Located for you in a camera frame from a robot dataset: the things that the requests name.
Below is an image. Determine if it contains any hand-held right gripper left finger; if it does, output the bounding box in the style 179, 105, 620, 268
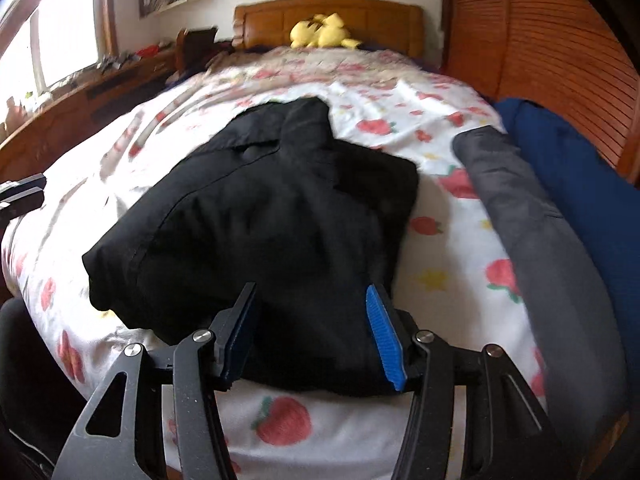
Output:
52, 282, 259, 480

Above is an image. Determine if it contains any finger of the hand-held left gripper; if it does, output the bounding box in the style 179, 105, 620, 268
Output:
0, 187, 46, 223
0, 173, 47, 197

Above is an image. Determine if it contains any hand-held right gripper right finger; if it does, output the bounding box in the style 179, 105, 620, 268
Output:
365, 282, 576, 480

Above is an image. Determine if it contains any black coat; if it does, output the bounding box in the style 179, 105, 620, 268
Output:
82, 96, 421, 396

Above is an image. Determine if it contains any wooden desk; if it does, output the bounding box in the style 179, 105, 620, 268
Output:
0, 47, 182, 183

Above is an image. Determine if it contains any floral bed sheet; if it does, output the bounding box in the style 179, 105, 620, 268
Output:
0, 52, 551, 480

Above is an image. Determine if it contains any window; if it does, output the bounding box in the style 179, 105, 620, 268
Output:
0, 0, 109, 97

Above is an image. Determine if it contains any dark cloth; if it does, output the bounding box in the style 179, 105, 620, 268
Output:
0, 297, 88, 480

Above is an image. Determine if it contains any grey garment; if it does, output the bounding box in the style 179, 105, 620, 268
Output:
451, 125, 629, 428

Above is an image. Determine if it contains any wooden chair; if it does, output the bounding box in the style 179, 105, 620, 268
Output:
175, 27, 219, 74

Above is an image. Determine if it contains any navy blue garment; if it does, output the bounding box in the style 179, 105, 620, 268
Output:
492, 97, 640, 363

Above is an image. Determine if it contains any beige floral blanket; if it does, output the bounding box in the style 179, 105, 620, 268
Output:
205, 46, 422, 84

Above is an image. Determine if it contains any wooden bed headboard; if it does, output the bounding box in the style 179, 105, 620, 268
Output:
232, 0, 426, 58

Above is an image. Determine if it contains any yellow plush toy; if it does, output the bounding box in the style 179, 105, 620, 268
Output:
290, 12, 364, 51

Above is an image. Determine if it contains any wooden slatted wardrobe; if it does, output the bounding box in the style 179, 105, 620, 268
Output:
442, 0, 640, 186

